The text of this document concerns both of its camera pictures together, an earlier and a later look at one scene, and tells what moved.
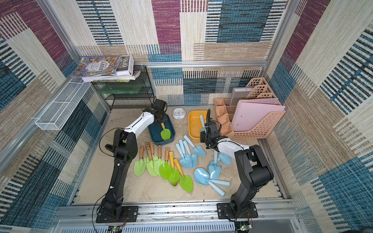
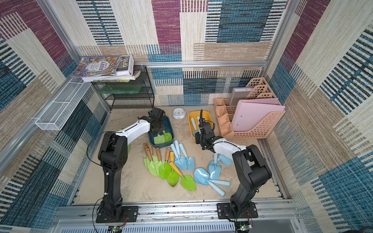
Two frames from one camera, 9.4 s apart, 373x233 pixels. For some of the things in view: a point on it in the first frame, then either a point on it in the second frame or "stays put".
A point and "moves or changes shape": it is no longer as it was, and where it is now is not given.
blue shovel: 189,156 to 178,149
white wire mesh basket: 55,116 stays put
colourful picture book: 97,65 stays put
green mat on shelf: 119,89 stays put
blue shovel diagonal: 198,150 to 194,123
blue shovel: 194,159 moves or changes shape
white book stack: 125,72 stays put
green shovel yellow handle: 165,133 moves or changes shape
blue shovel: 214,168 stays put
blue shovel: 186,162 moves or changes shape
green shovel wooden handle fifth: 165,169 stays put
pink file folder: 248,112 stays put
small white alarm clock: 178,113 stays put
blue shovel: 224,158 stays put
